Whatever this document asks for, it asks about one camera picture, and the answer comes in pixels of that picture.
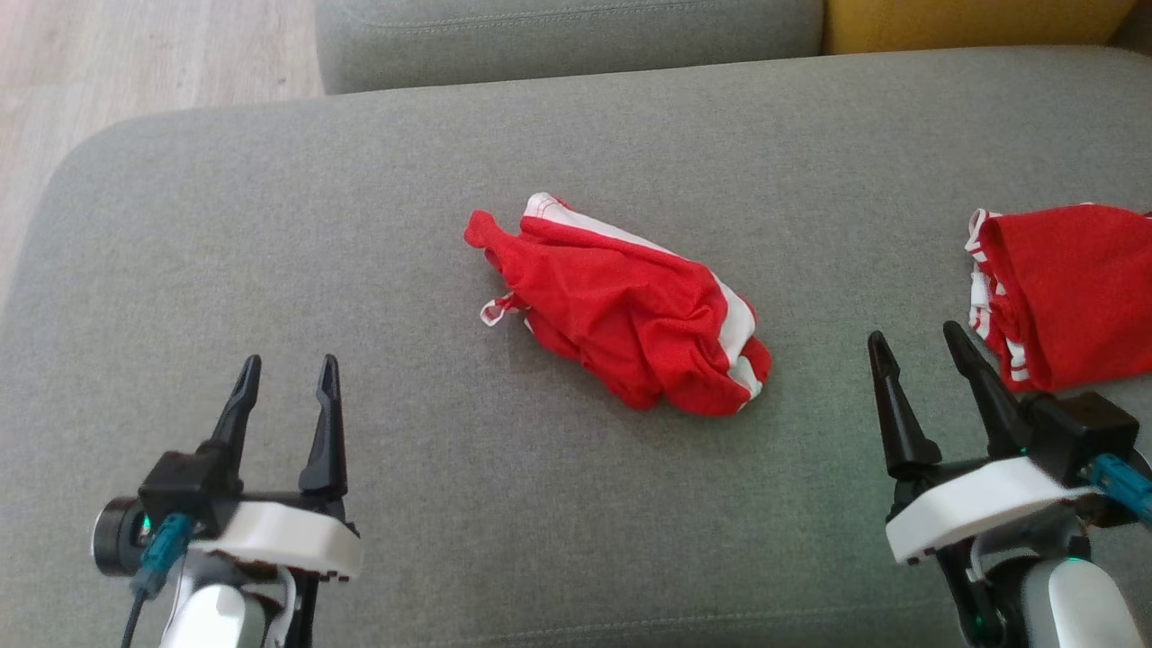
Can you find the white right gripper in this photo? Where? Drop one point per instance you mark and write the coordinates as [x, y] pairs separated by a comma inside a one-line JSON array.
[[972, 513]]

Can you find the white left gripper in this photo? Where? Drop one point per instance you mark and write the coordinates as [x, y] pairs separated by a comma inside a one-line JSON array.
[[288, 535]]

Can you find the red garment with white stripes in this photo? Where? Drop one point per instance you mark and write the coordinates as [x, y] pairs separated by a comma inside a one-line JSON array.
[[621, 315], [1071, 288]]

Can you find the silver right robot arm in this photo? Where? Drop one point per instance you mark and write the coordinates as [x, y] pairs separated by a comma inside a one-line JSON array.
[[1071, 603]]

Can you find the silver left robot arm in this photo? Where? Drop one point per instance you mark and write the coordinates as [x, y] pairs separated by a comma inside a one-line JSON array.
[[211, 621]]

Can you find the grey sofa seat cushion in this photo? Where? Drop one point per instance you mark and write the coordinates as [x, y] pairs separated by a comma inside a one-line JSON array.
[[450, 180]]

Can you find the yellow cushion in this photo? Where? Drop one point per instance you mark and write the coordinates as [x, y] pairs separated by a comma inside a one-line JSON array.
[[972, 22]]

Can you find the grey sofa back cushion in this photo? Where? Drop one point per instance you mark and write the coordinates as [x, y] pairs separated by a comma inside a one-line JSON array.
[[558, 40]]

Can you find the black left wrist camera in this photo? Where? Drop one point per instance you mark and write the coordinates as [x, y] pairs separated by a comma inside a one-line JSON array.
[[184, 486]]

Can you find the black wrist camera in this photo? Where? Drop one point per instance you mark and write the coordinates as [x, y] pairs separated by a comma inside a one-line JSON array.
[[184, 486], [1080, 432]]

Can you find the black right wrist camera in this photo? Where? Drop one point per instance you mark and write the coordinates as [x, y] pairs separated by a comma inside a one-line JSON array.
[[1080, 432]]

